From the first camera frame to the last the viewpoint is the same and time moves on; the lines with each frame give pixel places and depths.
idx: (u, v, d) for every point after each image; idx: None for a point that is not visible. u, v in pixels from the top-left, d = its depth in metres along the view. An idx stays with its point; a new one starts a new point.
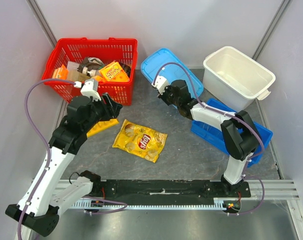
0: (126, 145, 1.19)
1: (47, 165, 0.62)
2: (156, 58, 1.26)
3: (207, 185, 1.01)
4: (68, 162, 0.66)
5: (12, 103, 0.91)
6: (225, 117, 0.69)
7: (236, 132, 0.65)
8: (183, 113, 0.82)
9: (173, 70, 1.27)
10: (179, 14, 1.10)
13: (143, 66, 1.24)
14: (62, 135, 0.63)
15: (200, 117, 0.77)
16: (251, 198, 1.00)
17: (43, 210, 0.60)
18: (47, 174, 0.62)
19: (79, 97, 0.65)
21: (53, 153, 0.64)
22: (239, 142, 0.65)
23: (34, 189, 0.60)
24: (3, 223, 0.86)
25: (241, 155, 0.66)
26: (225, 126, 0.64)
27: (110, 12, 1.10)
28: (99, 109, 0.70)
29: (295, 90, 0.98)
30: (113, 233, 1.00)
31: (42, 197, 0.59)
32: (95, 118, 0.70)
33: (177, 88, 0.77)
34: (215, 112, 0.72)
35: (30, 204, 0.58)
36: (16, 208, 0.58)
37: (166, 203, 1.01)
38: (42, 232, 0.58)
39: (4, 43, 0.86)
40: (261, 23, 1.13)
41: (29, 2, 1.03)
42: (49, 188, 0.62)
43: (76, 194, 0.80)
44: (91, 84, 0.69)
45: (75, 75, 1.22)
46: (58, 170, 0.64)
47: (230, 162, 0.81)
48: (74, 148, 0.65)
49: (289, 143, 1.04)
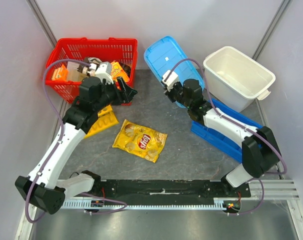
0: (126, 145, 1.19)
1: (60, 138, 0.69)
2: (160, 47, 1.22)
3: (207, 185, 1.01)
4: (79, 140, 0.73)
5: (12, 103, 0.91)
6: (245, 132, 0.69)
7: (257, 151, 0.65)
8: (195, 117, 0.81)
9: (177, 63, 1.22)
10: (179, 14, 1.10)
13: (146, 53, 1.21)
14: (75, 114, 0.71)
15: (214, 125, 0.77)
16: (251, 198, 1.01)
17: (51, 184, 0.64)
18: (60, 148, 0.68)
19: (90, 79, 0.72)
21: (66, 129, 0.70)
22: (260, 162, 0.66)
23: (46, 161, 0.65)
24: (3, 223, 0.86)
25: (259, 173, 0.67)
26: (247, 144, 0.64)
27: (110, 12, 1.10)
28: (110, 93, 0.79)
29: (295, 90, 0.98)
30: (113, 233, 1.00)
31: (53, 169, 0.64)
32: (106, 101, 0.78)
33: (191, 90, 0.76)
34: (235, 124, 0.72)
35: (41, 175, 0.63)
36: (27, 179, 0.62)
37: (167, 203, 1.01)
38: (47, 207, 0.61)
39: (4, 42, 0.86)
40: (261, 23, 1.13)
41: (29, 2, 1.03)
42: (60, 161, 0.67)
43: (80, 184, 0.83)
44: (104, 66, 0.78)
45: (75, 75, 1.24)
46: (70, 145, 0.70)
47: (238, 171, 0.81)
48: (86, 126, 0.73)
49: (289, 143, 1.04)
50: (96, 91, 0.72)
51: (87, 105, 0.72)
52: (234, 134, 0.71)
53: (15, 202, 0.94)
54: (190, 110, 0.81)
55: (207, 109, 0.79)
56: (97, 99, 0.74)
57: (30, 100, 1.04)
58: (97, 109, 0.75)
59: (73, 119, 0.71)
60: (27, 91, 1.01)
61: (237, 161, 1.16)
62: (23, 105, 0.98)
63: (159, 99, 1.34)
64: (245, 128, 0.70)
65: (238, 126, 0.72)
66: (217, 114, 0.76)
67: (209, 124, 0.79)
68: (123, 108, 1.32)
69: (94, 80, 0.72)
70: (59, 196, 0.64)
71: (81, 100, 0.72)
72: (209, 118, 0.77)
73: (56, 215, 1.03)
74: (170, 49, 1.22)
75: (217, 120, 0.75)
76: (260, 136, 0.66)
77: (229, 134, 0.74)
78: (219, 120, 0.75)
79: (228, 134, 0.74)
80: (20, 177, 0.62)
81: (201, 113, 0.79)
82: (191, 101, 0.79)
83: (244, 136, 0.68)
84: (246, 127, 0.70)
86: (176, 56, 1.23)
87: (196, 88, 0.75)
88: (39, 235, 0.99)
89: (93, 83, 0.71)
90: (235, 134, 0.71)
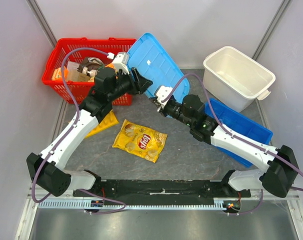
0: (126, 145, 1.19)
1: (75, 123, 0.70)
2: (140, 49, 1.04)
3: (207, 185, 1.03)
4: (92, 128, 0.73)
5: (12, 103, 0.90)
6: (267, 155, 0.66)
7: (283, 175, 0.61)
8: (199, 137, 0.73)
9: (159, 65, 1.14)
10: (179, 14, 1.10)
13: (126, 60, 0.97)
14: (90, 103, 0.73)
15: (225, 146, 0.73)
16: (251, 198, 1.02)
17: (60, 165, 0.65)
18: (73, 131, 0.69)
19: (105, 69, 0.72)
21: (81, 115, 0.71)
22: (284, 184, 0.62)
23: (59, 141, 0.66)
24: (3, 223, 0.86)
25: (284, 195, 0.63)
26: (273, 171, 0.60)
27: (110, 12, 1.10)
28: (126, 84, 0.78)
29: (296, 90, 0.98)
30: (113, 233, 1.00)
31: (64, 150, 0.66)
32: (121, 91, 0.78)
33: (194, 110, 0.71)
34: (252, 146, 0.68)
35: (53, 153, 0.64)
36: (39, 156, 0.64)
37: (167, 203, 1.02)
38: (52, 188, 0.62)
39: (4, 43, 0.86)
40: (261, 23, 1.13)
41: (29, 2, 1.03)
42: (71, 145, 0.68)
43: (83, 177, 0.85)
44: (121, 57, 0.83)
45: (75, 75, 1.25)
46: (83, 131, 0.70)
47: (245, 181, 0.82)
48: (100, 115, 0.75)
49: (289, 143, 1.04)
50: (110, 82, 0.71)
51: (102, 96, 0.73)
52: (254, 158, 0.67)
53: (15, 202, 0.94)
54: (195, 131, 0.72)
55: (213, 128, 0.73)
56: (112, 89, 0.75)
57: (30, 101, 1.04)
58: (111, 99, 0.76)
59: (88, 108, 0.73)
60: (27, 91, 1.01)
61: (237, 161, 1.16)
62: (23, 105, 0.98)
63: None
64: (265, 150, 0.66)
65: (255, 148, 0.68)
66: (228, 133, 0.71)
67: (216, 144, 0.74)
68: (123, 108, 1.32)
69: (109, 70, 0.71)
70: (65, 179, 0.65)
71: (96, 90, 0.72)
72: (219, 140, 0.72)
73: (56, 215, 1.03)
74: (150, 49, 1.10)
75: (230, 141, 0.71)
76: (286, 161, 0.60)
77: (245, 156, 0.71)
78: (233, 141, 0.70)
79: (245, 155, 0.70)
80: (32, 153, 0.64)
81: (206, 131, 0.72)
82: (195, 120, 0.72)
83: (267, 161, 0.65)
84: (266, 149, 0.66)
86: (157, 55, 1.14)
87: (199, 106, 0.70)
88: (39, 235, 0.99)
89: (107, 74, 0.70)
90: (255, 157, 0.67)
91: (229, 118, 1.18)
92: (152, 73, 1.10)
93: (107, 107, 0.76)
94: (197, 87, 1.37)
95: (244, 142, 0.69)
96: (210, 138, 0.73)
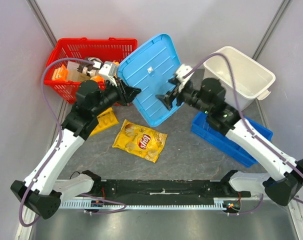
0: (126, 145, 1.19)
1: (58, 145, 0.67)
2: (143, 55, 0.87)
3: (207, 185, 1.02)
4: (78, 146, 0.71)
5: (12, 103, 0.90)
6: (285, 166, 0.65)
7: (295, 189, 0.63)
8: (216, 126, 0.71)
9: (161, 72, 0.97)
10: (179, 14, 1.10)
13: (122, 66, 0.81)
14: (74, 119, 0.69)
15: (240, 142, 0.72)
16: (251, 198, 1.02)
17: (47, 190, 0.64)
18: (56, 155, 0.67)
19: (87, 83, 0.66)
21: (64, 135, 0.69)
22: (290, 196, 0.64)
23: (42, 167, 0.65)
24: (2, 223, 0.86)
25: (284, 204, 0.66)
26: (290, 187, 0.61)
27: (110, 12, 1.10)
28: (113, 94, 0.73)
29: (295, 89, 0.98)
30: (113, 233, 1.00)
31: (48, 176, 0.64)
32: (108, 103, 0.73)
33: (213, 94, 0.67)
34: (272, 153, 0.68)
35: (36, 181, 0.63)
36: (22, 184, 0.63)
37: (167, 203, 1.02)
38: (42, 213, 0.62)
39: (4, 42, 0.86)
40: (261, 23, 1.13)
41: (29, 2, 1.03)
42: (56, 168, 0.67)
43: (78, 186, 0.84)
44: (108, 68, 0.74)
45: (75, 75, 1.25)
46: (67, 152, 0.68)
47: (245, 182, 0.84)
48: (85, 133, 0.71)
49: (289, 143, 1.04)
50: (93, 97, 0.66)
51: (86, 111, 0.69)
52: (270, 164, 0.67)
53: (14, 202, 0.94)
54: (211, 118, 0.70)
55: (231, 119, 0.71)
56: (97, 104, 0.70)
57: (30, 101, 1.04)
58: (97, 114, 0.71)
59: (72, 126, 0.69)
60: (27, 91, 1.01)
61: (237, 161, 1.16)
62: (23, 106, 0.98)
63: None
64: (284, 161, 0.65)
65: (275, 154, 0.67)
66: (250, 132, 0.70)
67: (232, 137, 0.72)
68: (123, 108, 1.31)
69: (91, 84, 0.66)
70: (54, 202, 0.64)
71: (79, 106, 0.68)
72: (239, 136, 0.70)
73: (56, 215, 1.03)
74: (158, 55, 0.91)
75: (249, 140, 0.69)
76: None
77: (259, 158, 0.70)
78: (252, 141, 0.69)
79: (259, 158, 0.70)
80: (15, 181, 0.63)
81: (223, 120, 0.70)
82: (212, 106, 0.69)
83: (284, 173, 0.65)
84: (286, 160, 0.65)
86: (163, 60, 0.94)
87: (218, 91, 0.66)
88: (39, 235, 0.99)
89: (89, 89, 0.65)
90: (272, 165, 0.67)
91: None
92: (151, 83, 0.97)
93: (92, 123, 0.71)
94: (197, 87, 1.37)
95: (263, 146, 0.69)
96: (227, 131, 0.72)
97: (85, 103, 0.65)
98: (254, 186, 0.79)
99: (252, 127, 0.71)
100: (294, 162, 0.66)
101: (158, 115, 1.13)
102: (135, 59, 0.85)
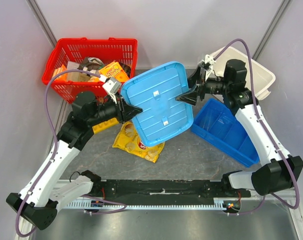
0: (126, 145, 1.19)
1: (53, 157, 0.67)
2: (152, 79, 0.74)
3: (207, 185, 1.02)
4: (73, 157, 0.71)
5: (12, 103, 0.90)
6: (275, 153, 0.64)
7: (276, 177, 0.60)
8: (228, 103, 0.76)
9: (168, 98, 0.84)
10: (179, 14, 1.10)
13: (127, 84, 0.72)
14: (69, 130, 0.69)
15: (243, 123, 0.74)
16: (251, 198, 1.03)
17: (43, 202, 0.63)
18: (51, 167, 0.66)
19: (84, 93, 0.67)
21: (60, 147, 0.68)
22: (270, 185, 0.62)
23: (37, 179, 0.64)
24: (3, 223, 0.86)
25: (262, 193, 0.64)
26: (269, 168, 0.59)
27: (110, 12, 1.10)
28: (111, 109, 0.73)
29: (295, 90, 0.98)
30: (113, 233, 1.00)
31: (43, 188, 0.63)
32: (104, 117, 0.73)
33: (234, 71, 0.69)
34: (267, 138, 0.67)
35: (31, 194, 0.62)
36: (17, 197, 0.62)
37: (167, 203, 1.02)
38: (38, 225, 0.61)
39: (4, 43, 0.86)
40: (261, 24, 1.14)
41: (29, 2, 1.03)
42: (51, 181, 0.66)
43: (76, 190, 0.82)
44: (111, 85, 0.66)
45: (75, 75, 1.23)
46: (63, 163, 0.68)
47: (243, 180, 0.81)
48: (80, 143, 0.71)
49: (289, 143, 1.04)
50: (89, 108, 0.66)
51: (81, 122, 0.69)
52: (262, 148, 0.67)
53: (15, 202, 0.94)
54: (226, 94, 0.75)
55: (245, 102, 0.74)
56: (92, 115, 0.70)
57: (30, 101, 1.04)
58: (92, 124, 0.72)
59: (67, 136, 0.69)
60: (27, 91, 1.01)
61: (237, 161, 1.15)
62: (22, 106, 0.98)
63: None
64: (277, 148, 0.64)
65: (270, 140, 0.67)
66: (256, 116, 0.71)
67: (239, 118, 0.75)
68: None
69: (88, 95, 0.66)
70: (50, 212, 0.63)
71: (75, 116, 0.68)
72: (244, 116, 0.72)
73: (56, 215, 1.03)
74: (170, 81, 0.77)
75: (253, 122, 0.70)
76: (288, 166, 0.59)
77: (255, 142, 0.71)
78: (255, 124, 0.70)
79: (256, 141, 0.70)
80: (11, 194, 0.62)
81: (237, 99, 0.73)
82: (230, 84, 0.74)
83: (271, 158, 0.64)
84: (279, 148, 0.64)
86: (172, 87, 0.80)
87: (240, 69, 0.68)
88: (39, 235, 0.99)
89: (86, 100, 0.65)
90: (264, 149, 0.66)
91: (229, 118, 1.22)
92: (153, 106, 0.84)
93: (87, 134, 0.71)
94: None
95: (262, 130, 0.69)
96: (237, 110, 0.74)
97: (81, 114, 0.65)
98: (247, 181, 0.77)
99: (261, 114, 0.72)
100: (286, 155, 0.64)
101: (155, 136, 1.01)
102: (141, 83, 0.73)
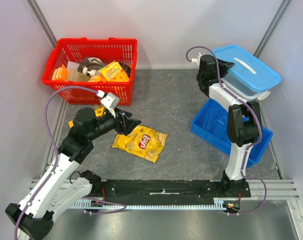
0: (126, 145, 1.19)
1: (54, 169, 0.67)
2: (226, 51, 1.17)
3: (207, 185, 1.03)
4: (73, 171, 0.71)
5: (11, 103, 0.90)
6: (236, 101, 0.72)
7: (240, 117, 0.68)
8: (202, 88, 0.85)
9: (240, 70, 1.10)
10: (178, 15, 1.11)
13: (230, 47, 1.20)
14: (71, 144, 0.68)
15: (215, 96, 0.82)
16: (251, 198, 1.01)
17: (41, 214, 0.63)
18: (51, 179, 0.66)
19: (85, 110, 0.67)
21: (60, 159, 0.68)
22: (238, 126, 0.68)
23: (37, 191, 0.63)
24: (3, 224, 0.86)
25: (234, 137, 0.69)
26: (231, 108, 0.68)
27: (110, 12, 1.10)
28: (110, 121, 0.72)
29: (295, 89, 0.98)
30: (113, 233, 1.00)
31: (43, 199, 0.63)
32: (104, 130, 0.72)
33: (205, 62, 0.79)
34: (228, 94, 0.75)
35: (31, 205, 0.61)
36: (17, 208, 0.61)
37: (167, 203, 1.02)
38: (34, 236, 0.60)
39: (4, 42, 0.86)
40: (261, 23, 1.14)
41: (29, 2, 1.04)
42: (51, 192, 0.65)
43: (74, 198, 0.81)
44: (110, 101, 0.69)
45: (75, 75, 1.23)
46: (63, 176, 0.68)
47: (231, 155, 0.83)
48: (80, 157, 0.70)
49: (290, 143, 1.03)
50: (90, 123, 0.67)
51: (82, 136, 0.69)
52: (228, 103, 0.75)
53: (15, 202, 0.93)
54: (200, 80, 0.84)
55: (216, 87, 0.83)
56: (92, 129, 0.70)
57: (30, 101, 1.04)
58: (92, 138, 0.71)
59: (67, 151, 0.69)
60: (27, 91, 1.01)
61: None
62: (23, 106, 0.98)
63: (159, 99, 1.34)
64: (236, 98, 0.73)
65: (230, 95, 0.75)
66: (219, 85, 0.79)
67: (211, 95, 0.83)
68: (123, 108, 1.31)
69: (88, 111, 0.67)
70: (47, 224, 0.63)
71: (76, 131, 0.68)
72: (212, 89, 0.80)
73: None
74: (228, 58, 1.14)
75: (217, 90, 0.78)
76: (247, 105, 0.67)
77: (224, 105, 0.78)
78: (220, 91, 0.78)
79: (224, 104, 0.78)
80: (10, 205, 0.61)
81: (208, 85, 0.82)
82: (203, 72, 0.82)
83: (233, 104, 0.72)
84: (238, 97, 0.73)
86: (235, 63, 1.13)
87: (209, 61, 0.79)
88: None
89: (86, 116, 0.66)
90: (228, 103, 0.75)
91: None
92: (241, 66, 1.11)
93: (88, 148, 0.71)
94: (197, 87, 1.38)
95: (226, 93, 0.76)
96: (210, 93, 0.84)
97: (82, 129, 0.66)
98: (234, 153, 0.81)
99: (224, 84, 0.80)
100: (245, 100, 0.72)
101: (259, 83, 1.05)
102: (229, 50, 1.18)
